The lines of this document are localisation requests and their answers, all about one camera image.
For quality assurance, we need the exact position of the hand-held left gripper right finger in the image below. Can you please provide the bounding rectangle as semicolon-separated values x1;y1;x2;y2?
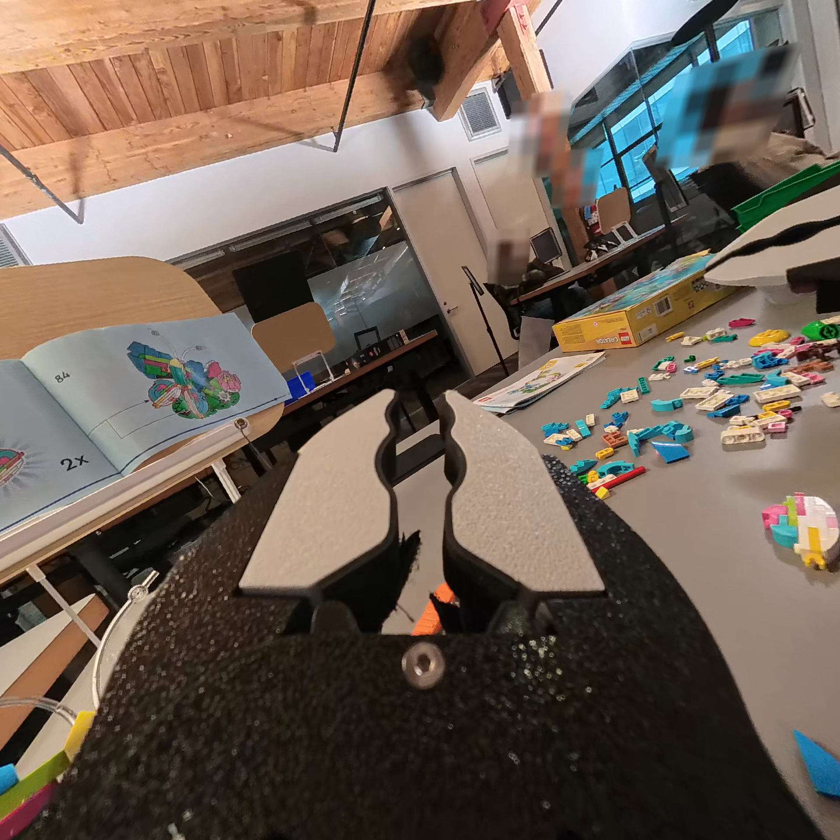
436;390;607;634

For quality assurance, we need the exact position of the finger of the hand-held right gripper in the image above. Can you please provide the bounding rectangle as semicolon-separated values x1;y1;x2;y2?
704;239;840;288
736;199;840;241

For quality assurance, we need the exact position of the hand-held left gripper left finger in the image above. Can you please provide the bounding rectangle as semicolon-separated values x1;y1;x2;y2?
238;388;404;636

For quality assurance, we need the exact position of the pile of lego pieces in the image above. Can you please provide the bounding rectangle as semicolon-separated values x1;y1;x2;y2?
541;315;840;500

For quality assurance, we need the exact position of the white pink lego wing assembly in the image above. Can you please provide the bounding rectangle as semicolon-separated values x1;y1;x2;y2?
761;492;840;571

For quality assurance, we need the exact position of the yellow lego set box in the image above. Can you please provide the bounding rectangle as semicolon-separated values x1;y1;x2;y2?
553;249;737;354

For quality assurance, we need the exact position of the closed lego instruction booklet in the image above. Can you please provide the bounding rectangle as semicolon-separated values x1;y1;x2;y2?
482;352;606;414

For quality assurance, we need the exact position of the open lego instruction book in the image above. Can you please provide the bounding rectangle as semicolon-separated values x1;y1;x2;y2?
0;311;293;534

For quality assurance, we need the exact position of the blue lego wedge plate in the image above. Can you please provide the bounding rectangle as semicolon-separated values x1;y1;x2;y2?
792;730;840;799

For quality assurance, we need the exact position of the colourful lego butterfly assembly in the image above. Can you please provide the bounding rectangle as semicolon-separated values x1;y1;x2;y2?
0;710;97;840

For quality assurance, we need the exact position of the green plastic bin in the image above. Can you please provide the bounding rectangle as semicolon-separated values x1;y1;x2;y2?
731;161;840;234

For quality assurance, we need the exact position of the orange plastic piece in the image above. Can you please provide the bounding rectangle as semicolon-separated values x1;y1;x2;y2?
412;583;458;636

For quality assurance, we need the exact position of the long wooden office desk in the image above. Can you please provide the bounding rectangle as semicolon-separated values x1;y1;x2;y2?
281;329;441;421

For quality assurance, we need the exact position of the dark office desk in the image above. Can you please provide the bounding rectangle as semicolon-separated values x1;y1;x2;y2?
511;226;691;309

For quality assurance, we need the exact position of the white book stand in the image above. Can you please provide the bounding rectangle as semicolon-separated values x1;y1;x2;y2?
0;420;263;631

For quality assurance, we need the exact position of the small wooden rounded panel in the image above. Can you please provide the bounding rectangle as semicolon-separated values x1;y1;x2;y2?
252;302;337;376

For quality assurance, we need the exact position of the black tripod stand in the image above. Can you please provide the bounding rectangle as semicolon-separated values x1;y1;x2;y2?
461;265;511;379

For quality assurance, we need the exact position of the computer monitor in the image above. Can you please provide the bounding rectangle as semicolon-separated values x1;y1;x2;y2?
529;227;565;268

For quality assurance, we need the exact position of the white door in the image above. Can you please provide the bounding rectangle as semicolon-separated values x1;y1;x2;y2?
392;168;521;380

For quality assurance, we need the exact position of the large wooden rounded panel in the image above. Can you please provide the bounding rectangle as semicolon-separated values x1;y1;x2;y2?
0;256;286;454

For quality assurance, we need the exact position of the black metal hanging rod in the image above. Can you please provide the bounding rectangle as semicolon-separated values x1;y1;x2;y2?
298;0;379;154

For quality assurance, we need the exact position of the black wall screen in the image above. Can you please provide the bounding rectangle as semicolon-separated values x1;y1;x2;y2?
232;249;317;324

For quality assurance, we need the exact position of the clear wire loop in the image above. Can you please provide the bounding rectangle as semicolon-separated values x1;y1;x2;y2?
0;570;161;726

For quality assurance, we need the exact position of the white wall vent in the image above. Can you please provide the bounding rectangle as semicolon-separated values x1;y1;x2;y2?
457;87;501;140

